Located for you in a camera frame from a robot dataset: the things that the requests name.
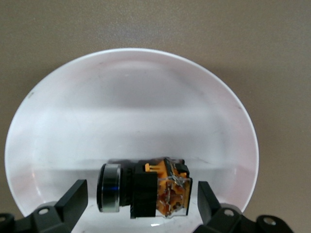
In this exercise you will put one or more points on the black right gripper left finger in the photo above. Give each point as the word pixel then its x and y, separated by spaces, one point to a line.
pixel 70 206

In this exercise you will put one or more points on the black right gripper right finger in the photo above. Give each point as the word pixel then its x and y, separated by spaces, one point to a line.
pixel 211 213

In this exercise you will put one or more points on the orange push button switch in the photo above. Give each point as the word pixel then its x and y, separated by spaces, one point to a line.
pixel 143 194

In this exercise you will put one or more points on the pink round plate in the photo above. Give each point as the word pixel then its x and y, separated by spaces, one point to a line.
pixel 131 109

